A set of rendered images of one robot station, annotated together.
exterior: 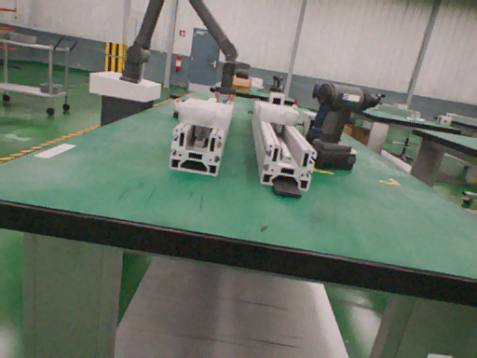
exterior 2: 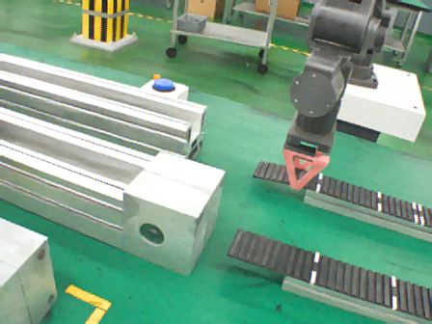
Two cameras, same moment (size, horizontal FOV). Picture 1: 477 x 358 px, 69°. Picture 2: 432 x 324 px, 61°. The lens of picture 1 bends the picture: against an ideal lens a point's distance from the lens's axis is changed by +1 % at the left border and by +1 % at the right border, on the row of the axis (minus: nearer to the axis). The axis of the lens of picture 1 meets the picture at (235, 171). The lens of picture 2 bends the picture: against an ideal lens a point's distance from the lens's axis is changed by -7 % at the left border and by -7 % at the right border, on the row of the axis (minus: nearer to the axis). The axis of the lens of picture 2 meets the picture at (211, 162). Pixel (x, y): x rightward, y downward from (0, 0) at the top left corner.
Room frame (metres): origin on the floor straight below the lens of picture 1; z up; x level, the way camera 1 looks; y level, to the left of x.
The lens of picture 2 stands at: (1.66, -0.43, 1.14)
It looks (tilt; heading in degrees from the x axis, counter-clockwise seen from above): 32 degrees down; 106
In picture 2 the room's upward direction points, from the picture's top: 9 degrees clockwise
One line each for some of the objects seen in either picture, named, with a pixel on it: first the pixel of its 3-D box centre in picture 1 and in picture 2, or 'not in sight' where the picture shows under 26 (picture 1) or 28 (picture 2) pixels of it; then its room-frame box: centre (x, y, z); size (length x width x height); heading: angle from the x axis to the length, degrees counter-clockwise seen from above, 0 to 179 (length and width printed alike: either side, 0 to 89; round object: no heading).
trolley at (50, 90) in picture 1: (31, 71); not in sight; (4.79, 3.00, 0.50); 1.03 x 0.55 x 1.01; 96
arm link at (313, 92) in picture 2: (238, 64); (331, 60); (1.65, 0.07, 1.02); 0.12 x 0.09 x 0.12; 83
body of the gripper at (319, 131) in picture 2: (226, 83); (317, 114); (1.65, 0.11, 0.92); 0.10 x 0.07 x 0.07; 92
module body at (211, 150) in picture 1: (212, 123); (11, 86); (1.07, 0.10, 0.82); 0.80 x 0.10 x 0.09; 1
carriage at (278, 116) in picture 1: (275, 117); not in sight; (1.08, -0.09, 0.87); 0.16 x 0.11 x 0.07; 1
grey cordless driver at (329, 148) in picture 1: (346, 128); not in sight; (0.96, -0.28, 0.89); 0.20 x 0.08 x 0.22; 112
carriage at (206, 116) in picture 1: (206, 118); not in sight; (0.82, 0.09, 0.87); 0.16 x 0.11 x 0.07; 1
